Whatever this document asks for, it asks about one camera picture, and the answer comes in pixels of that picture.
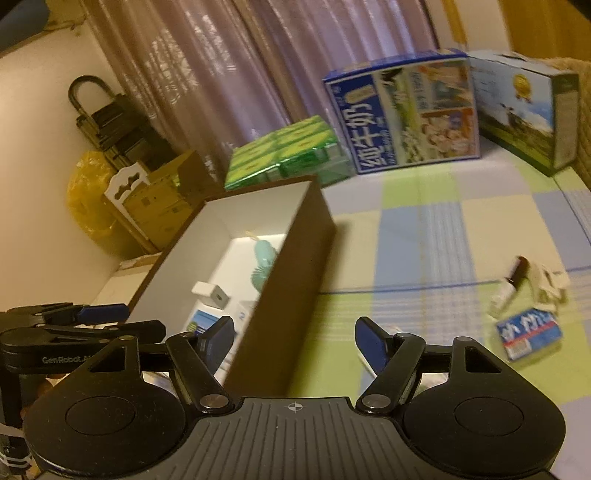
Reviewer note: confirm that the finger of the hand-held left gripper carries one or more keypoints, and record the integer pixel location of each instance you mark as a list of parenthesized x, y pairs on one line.
[(138, 328), (104, 313)]

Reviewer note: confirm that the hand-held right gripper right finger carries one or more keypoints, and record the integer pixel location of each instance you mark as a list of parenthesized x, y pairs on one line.
[(369, 342)]

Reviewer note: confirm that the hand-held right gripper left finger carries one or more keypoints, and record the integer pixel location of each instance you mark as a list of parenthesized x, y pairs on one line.
[(221, 336)]

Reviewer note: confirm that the small white plug adapter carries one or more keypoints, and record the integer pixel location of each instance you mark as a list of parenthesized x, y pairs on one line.
[(207, 291)]

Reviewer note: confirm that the brown storage box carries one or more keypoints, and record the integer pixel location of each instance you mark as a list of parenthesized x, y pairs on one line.
[(286, 300)]

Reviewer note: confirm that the teal round hairbrush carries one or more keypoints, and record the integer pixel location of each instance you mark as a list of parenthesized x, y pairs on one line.
[(263, 263)]

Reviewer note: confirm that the white flat box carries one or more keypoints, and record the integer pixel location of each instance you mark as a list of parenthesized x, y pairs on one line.
[(115, 286)]

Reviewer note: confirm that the yellow plastic bag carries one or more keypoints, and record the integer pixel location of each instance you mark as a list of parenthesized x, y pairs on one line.
[(87, 198)]

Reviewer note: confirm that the brown cardboard box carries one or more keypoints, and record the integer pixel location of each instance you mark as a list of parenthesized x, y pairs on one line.
[(157, 203)]

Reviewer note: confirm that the white carved wooden panel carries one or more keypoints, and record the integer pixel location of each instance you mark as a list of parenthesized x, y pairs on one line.
[(122, 184)]

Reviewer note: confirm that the checked tablecloth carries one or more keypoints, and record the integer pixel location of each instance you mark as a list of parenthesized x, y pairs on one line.
[(438, 230)]

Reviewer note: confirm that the small bottle with dark cap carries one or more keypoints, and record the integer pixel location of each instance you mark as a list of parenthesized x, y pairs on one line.
[(505, 290)]

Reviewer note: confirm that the blue soap box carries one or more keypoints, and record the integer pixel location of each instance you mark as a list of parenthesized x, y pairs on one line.
[(526, 334)]

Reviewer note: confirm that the black folded hand cart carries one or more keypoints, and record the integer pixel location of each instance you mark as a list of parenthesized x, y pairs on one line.
[(120, 129)]

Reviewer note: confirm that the green drink carton pack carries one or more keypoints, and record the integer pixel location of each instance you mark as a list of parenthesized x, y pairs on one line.
[(286, 147)]

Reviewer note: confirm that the blue milk carton box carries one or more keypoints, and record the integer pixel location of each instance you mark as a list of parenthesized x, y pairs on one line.
[(392, 115)]

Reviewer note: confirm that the green landscape carton box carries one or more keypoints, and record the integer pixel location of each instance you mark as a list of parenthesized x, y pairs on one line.
[(517, 115)]

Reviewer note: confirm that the sheer patterned curtain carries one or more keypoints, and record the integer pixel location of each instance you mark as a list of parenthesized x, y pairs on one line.
[(231, 60)]

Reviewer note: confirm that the chair with beige quilted cover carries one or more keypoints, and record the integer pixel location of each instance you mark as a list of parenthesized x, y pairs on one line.
[(584, 138)]

